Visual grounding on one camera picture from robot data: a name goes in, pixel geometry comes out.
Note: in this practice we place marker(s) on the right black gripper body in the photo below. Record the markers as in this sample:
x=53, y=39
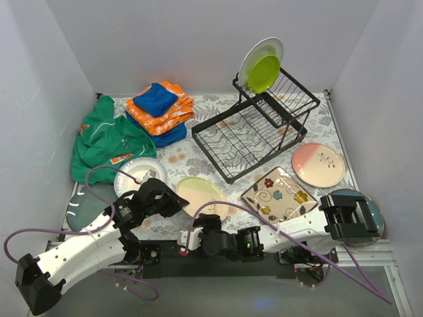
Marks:
x=201, y=224

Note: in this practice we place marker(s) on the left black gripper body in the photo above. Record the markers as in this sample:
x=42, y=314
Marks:
x=165, y=202

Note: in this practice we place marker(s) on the cream and green round plate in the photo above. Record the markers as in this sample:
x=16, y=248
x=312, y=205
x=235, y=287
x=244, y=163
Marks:
x=198, y=191

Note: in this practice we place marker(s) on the white scalloped plate back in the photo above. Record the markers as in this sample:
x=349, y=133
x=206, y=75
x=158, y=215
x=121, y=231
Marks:
x=137, y=168

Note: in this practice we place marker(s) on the white scalloped plate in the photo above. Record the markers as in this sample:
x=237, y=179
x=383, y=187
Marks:
x=137, y=168
x=267, y=46

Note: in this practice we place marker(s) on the square floral plate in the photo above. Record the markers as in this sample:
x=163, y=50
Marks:
x=278, y=197

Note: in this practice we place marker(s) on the lime green small plate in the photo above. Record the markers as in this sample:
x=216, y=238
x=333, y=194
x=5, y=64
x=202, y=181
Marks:
x=263, y=74

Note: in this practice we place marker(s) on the white scalloped plate front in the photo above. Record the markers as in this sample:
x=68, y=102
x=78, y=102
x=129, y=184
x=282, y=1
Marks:
x=267, y=46

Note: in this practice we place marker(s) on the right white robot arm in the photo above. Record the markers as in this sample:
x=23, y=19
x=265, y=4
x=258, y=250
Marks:
x=353, y=220

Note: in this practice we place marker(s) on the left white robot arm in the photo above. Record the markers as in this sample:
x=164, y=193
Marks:
x=109, y=239

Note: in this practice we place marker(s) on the floral patterned table mat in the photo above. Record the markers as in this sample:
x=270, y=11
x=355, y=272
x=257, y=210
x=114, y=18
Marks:
x=185, y=158

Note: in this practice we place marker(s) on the blue cloth bottom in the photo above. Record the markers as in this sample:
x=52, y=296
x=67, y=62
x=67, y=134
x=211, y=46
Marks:
x=173, y=135

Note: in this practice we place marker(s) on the left blue glazed plate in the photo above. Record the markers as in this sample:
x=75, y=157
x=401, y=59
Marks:
x=84, y=207

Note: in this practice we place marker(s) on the blue glazed plate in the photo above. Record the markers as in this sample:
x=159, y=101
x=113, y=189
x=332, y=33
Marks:
x=84, y=207
x=376, y=214

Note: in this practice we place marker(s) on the green jacket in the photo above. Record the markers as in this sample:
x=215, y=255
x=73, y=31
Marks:
x=105, y=139

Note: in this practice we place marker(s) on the orange patterned cloth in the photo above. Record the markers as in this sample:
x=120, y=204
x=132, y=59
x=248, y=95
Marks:
x=180, y=112

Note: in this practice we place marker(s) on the blue folded towel top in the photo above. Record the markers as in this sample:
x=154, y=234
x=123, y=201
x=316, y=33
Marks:
x=156, y=101

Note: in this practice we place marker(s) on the pink and cream round plate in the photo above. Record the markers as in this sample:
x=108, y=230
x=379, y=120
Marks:
x=318, y=165

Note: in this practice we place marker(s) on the right blue glazed plate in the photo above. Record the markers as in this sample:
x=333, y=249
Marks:
x=376, y=214

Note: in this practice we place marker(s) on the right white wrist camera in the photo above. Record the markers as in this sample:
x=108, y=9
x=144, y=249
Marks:
x=189, y=240

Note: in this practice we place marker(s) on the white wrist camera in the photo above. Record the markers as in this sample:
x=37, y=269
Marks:
x=189, y=240
x=149, y=174

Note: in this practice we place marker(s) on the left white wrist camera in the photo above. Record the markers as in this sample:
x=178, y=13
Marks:
x=149, y=174

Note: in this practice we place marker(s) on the black wire dish rack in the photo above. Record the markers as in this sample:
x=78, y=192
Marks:
x=257, y=128

